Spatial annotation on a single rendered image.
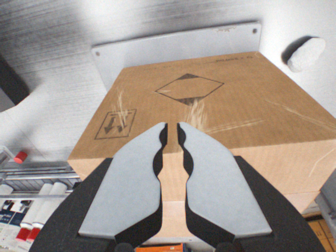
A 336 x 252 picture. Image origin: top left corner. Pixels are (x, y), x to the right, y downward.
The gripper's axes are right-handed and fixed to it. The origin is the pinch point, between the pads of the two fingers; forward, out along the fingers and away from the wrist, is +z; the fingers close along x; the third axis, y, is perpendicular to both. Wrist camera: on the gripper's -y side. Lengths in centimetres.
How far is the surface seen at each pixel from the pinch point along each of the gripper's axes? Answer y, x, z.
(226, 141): 4.3, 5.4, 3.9
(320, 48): -1.5, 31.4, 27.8
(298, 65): 2.0, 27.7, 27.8
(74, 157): 6.3, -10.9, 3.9
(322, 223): 252, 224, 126
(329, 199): 134, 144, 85
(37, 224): 47, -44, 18
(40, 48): -2.4, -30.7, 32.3
